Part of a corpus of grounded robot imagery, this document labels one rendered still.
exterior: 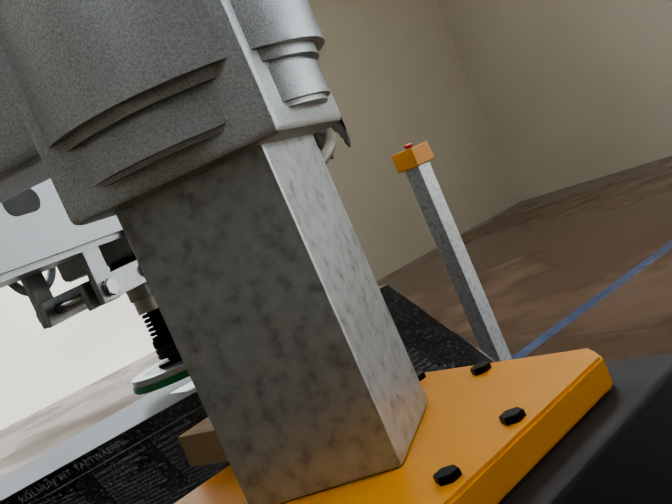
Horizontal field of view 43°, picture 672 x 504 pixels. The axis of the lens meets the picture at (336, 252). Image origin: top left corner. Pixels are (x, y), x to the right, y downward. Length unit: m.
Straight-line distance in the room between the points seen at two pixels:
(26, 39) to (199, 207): 0.24
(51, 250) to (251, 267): 0.70
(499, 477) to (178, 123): 0.46
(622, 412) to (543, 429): 0.09
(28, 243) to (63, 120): 0.65
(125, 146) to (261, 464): 0.38
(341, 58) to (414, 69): 0.97
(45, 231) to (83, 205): 0.63
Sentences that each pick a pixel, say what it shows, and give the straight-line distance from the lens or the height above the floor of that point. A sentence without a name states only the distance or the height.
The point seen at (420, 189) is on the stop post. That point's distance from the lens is 3.56.
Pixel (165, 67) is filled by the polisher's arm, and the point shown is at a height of 1.25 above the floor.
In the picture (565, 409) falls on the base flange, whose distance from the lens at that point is 0.95.
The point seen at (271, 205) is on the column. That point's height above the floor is 1.09.
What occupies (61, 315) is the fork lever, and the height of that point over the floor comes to 1.06.
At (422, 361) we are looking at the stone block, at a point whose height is 0.65.
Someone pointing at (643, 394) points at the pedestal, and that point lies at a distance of 0.99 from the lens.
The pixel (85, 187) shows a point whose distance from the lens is 0.93.
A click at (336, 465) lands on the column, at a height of 0.80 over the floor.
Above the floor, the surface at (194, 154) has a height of 1.17.
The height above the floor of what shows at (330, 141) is 1.18.
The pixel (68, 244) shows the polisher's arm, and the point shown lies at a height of 1.17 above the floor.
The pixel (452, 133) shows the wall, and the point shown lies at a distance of 9.50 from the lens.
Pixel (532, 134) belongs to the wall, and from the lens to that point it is 9.59.
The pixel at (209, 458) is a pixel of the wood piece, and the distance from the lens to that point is 1.28.
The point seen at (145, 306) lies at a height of 1.00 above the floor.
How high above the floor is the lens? 1.09
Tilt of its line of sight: 5 degrees down
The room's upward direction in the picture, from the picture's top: 24 degrees counter-clockwise
